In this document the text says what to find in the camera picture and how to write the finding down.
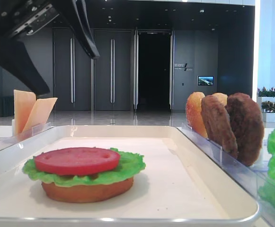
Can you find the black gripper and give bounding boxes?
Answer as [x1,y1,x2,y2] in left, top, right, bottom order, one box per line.
[0,0,100,95]

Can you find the red tomato slice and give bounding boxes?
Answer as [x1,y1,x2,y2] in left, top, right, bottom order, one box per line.
[34,147,121,176]

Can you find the tall cheese slice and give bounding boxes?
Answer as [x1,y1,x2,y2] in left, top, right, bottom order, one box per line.
[13,90,36,135]

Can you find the leaning cheese slice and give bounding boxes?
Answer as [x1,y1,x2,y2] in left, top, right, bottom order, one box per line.
[23,97,57,132]

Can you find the green lettuce leaf on tray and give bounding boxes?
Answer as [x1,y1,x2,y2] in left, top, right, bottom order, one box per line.
[22,148,146,187]

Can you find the bottom bread slice on tray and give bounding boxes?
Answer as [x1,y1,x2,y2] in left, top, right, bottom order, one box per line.
[42,177,133,203]

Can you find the near brown meat patty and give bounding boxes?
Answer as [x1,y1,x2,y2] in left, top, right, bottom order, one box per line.
[201,95,239,159]

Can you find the brown meat patty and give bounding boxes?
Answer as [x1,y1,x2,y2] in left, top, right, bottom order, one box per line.
[201,95,239,159]
[225,93,264,166]

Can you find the far brown meat patty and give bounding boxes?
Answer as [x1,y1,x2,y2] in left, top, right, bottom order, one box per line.
[225,93,264,166]

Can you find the left clear acrylic rack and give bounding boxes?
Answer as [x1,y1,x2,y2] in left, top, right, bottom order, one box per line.
[0,122,53,151]

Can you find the clear acrylic rack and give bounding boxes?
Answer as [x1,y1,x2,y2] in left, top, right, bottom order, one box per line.
[179,123,275,227]
[0,122,53,151]

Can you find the near bun half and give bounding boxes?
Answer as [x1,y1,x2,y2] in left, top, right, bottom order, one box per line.
[186,92,208,138]

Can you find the bun half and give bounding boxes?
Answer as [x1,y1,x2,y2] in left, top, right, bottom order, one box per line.
[213,93,228,106]
[186,92,208,138]

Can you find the far bun half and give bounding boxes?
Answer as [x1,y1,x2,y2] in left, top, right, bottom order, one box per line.
[213,93,228,106]

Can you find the white rectangular tray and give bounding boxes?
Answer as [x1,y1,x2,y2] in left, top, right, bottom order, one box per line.
[0,125,260,227]

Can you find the white flower planter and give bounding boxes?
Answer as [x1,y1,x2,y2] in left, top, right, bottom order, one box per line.
[257,87,275,122]

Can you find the right clear acrylic rack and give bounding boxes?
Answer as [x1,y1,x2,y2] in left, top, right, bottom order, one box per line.
[179,123,275,227]

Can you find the wall display screen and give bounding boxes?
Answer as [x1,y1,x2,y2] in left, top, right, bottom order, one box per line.
[197,76,214,86]

